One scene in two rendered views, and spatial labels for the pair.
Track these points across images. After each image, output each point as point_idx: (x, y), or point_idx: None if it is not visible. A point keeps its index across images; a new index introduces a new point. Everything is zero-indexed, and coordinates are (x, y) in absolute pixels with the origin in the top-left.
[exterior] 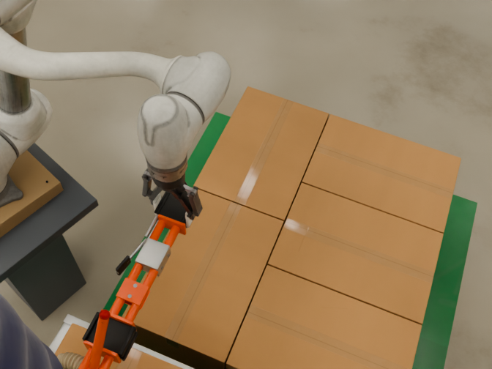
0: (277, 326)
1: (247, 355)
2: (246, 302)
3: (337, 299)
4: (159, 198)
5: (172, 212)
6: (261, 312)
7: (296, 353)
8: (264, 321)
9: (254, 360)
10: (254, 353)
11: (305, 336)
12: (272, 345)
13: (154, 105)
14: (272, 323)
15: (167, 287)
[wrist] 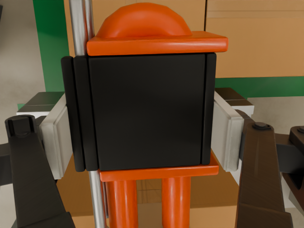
0: (246, 13)
1: (222, 60)
2: (201, 0)
3: None
4: (61, 135)
5: (148, 145)
6: (223, 4)
7: (273, 37)
8: (230, 15)
9: (230, 63)
10: (229, 55)
11: (281, 11)
12: (246, 39)
13: None
14: (239, 12)
15: (101, 22)
